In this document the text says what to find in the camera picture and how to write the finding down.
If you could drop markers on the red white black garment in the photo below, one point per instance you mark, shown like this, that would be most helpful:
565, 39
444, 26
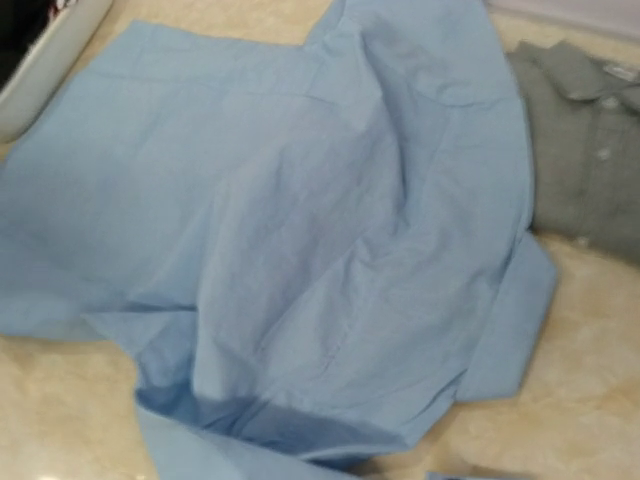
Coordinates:
57, 6

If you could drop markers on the folded grey button shirt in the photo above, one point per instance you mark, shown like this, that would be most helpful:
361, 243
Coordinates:
584, 119

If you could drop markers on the black garment in basket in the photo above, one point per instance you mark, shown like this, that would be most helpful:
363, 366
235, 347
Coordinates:
22, 21

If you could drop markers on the light blue long sleeve shirt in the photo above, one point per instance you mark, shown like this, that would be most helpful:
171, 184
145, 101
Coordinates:
310, 252

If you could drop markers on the white plastic laundry basket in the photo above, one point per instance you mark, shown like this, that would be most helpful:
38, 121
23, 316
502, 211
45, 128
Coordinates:
45, 65

